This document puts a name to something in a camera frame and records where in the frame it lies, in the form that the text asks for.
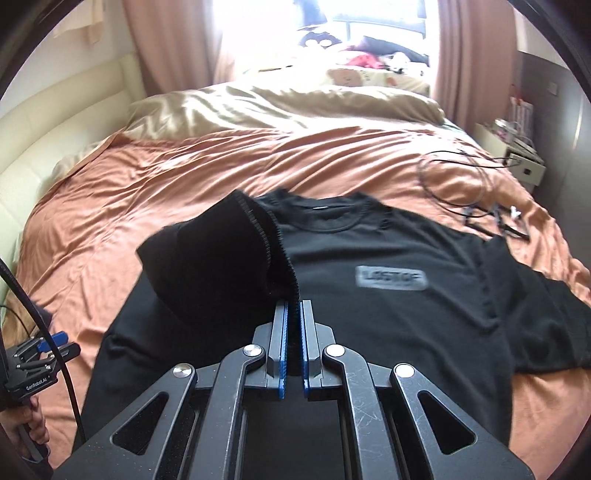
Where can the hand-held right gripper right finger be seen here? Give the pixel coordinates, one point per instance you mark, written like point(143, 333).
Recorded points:
point(306, 350)

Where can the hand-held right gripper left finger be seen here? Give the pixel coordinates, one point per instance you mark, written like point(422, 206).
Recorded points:
point(282, 350)

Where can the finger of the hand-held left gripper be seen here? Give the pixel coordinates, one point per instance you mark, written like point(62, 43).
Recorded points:
point(69, 350)
point(51, 342)

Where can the black knit sweater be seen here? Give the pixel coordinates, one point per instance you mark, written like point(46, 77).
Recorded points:
point(369, 323)

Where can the person's left hand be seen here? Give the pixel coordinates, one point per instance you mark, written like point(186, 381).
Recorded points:
point(39, 417)

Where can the orange blanket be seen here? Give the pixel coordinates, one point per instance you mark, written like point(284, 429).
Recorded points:
point(138, 194)

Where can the cream padded headboard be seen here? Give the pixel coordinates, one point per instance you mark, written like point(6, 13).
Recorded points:
point(55, 120)

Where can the beige duvet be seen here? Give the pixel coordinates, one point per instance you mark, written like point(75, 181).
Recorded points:
point(277, 106)

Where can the bear print pillow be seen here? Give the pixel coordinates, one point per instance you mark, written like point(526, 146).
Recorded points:
point(351, 76)

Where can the white nightstand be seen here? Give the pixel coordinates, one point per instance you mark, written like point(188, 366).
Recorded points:
point(526, 170)

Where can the red cloth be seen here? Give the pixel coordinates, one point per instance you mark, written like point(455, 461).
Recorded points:
point(362, 60)

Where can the black and white plush toy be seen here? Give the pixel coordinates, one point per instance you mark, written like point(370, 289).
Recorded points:
point(318, 40)

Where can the dark cloth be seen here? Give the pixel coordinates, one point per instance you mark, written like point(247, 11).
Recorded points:
point(392, 48)

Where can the pink curtain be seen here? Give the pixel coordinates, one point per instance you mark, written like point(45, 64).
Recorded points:
point(475, 55)
point(161, 41)

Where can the dark grey wardrobe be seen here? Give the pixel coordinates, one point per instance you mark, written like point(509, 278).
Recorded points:
point(554, 138)

